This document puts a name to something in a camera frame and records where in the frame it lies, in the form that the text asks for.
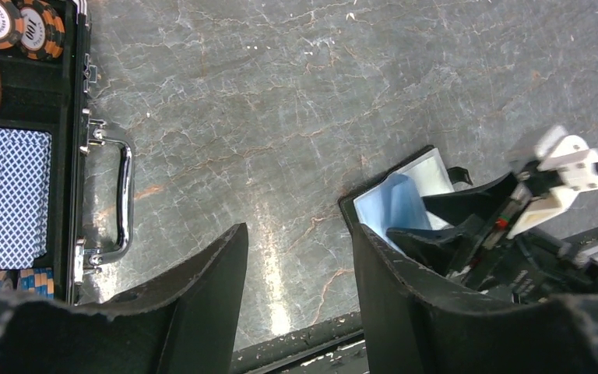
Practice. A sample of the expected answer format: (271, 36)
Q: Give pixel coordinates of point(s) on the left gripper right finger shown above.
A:
(416, 321)

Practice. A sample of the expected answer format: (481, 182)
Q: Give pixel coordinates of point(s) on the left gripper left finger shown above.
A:
(182, 321)

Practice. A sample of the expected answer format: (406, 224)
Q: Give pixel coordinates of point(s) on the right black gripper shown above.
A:
(533, 264)

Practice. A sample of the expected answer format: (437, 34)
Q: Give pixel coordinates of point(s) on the blue playing card deck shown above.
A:
(25, 172)

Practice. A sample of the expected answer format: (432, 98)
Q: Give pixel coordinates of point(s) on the blue orange chip roll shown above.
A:
(38, 280)

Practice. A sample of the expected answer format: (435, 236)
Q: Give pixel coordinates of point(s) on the black poker chip case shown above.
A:
(52, 97)

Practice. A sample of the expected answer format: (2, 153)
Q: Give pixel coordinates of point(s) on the orange brown chip roll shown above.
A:
(34, 27)

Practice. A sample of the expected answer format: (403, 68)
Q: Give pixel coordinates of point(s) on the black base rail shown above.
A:
(296, 345)

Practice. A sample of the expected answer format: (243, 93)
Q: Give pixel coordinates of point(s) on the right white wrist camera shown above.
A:
(553, 167)

